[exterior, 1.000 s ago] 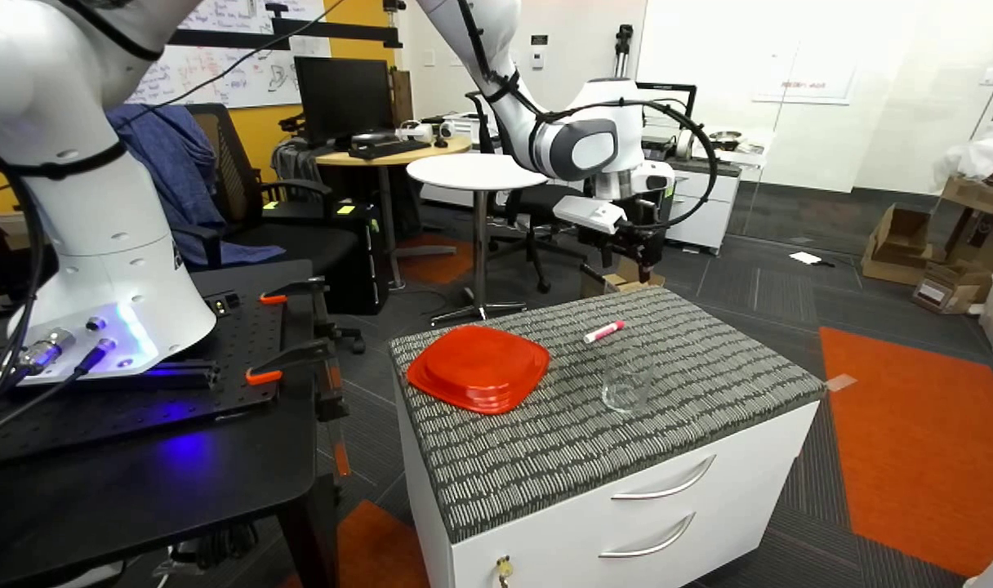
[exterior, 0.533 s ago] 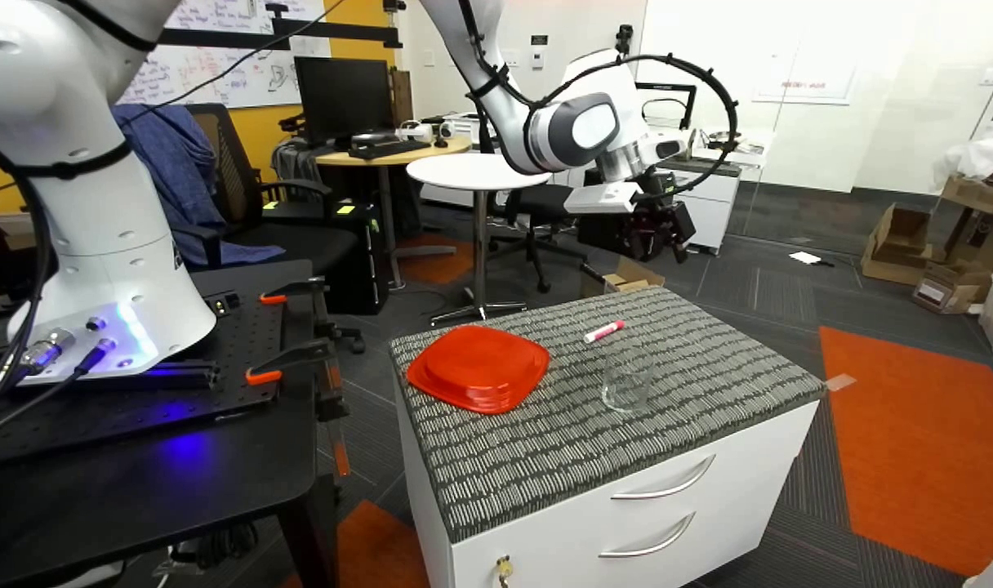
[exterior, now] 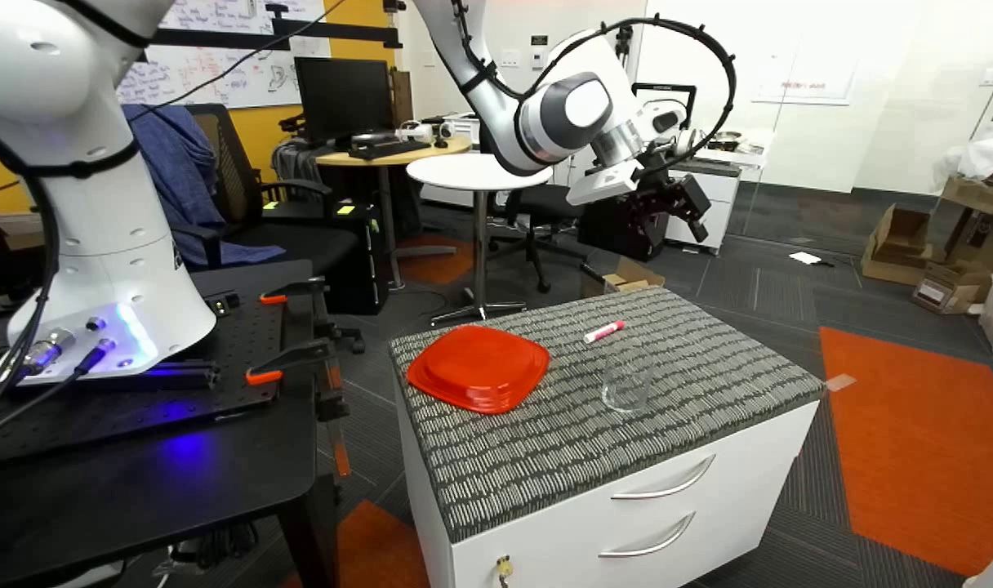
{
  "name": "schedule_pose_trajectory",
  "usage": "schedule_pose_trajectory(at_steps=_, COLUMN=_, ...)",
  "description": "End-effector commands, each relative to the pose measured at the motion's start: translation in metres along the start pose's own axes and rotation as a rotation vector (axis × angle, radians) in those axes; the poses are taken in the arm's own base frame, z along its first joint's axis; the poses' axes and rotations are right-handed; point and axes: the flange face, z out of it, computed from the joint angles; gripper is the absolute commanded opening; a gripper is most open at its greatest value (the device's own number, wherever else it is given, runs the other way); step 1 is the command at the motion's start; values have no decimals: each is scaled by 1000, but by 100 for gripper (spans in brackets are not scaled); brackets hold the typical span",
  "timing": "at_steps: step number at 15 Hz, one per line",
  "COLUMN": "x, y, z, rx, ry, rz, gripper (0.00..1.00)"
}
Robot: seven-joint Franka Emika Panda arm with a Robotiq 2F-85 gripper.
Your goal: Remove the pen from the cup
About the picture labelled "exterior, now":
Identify black computer tower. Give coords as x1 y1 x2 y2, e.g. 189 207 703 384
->
325 194 390 319

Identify low cardboard box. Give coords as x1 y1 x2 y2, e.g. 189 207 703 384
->
912 268 987 319

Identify white drawer cabinet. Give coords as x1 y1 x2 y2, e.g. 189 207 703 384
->
394 395 822 588

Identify clear glass cup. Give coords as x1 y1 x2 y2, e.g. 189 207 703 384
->
597 350 666 421

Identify empty open cardboard box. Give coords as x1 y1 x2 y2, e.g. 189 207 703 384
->
854 202 937 292

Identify black computer monitor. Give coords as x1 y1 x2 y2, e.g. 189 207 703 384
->
290 56 397 151

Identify whiteboard with drawings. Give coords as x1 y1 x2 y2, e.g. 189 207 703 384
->
113 0 353 114

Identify black clamp with orange handle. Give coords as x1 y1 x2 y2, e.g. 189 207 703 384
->
257 272 333 333
241 338 353 424

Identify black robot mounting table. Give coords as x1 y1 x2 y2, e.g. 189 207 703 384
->
0 257 353 588

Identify black desktop device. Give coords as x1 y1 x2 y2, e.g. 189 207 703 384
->
346 125 437 163

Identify black chair with jacket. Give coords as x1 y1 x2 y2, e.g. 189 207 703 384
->
183 102 373 319

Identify white low cabinet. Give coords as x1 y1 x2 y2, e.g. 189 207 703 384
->
668 151 744 255

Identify white plastic bag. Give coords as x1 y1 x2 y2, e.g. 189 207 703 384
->
945 106 993 183

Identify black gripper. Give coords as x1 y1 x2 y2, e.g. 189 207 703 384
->
620 162 715 252

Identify black rolling chair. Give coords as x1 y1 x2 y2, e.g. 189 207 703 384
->
499 180 604 298

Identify round wooden desk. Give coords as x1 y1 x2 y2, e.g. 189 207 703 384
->
311 135 475 294

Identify white round pedestal table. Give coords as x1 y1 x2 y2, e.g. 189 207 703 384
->
406 151 556 331

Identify grey woven mat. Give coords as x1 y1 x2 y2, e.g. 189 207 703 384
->
385 284 829 545

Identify red and white pen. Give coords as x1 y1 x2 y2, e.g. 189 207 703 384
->
580 317 631 348

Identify stacked cardboard box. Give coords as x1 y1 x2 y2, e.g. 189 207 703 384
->
937 170 993 224

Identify red square plastic plate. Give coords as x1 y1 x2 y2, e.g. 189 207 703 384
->
406 324 551 420

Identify small brown box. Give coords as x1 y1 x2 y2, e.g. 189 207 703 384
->
601 257 668 298

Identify blue jacket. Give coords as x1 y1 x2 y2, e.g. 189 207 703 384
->
117 102 287 272

